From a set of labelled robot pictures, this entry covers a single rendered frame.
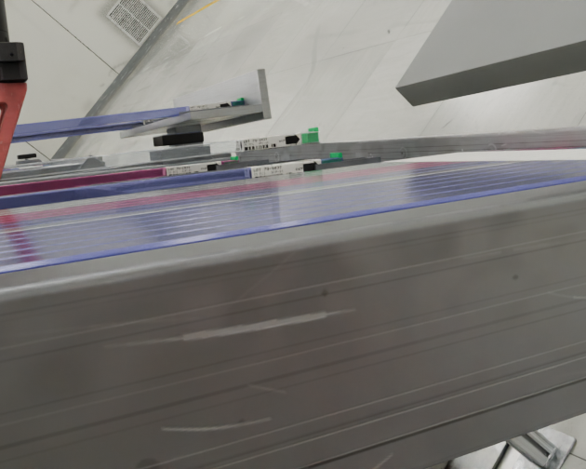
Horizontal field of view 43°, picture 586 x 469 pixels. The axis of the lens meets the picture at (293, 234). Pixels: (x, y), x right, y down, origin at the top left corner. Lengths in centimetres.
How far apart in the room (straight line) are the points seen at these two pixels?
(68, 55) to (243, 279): 829
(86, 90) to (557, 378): 826
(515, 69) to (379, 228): 72
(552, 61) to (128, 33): 790
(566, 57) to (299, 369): 69
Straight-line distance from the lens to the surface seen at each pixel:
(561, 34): 84
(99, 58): 851
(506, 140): 49
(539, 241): 20
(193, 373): 16
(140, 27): 865
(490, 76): 91
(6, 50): 59
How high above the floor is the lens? 98
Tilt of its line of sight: 24 degrees down
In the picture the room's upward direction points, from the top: 50 degrees counter-clockwise
